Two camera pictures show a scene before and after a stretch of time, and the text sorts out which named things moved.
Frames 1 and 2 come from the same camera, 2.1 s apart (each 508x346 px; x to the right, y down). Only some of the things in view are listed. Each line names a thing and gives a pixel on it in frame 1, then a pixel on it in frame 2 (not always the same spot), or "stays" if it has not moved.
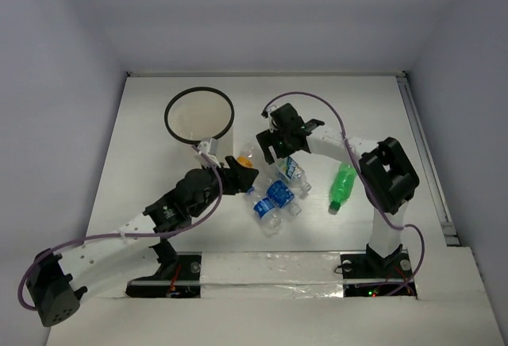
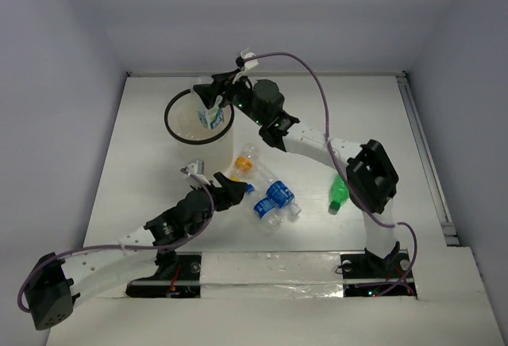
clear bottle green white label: (292, 173) → (212, 118)
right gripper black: (267, 139) → (222, 82)
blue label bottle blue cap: (267, 215) stays
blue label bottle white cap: (279, 194) stays
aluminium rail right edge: (428, 160) stays
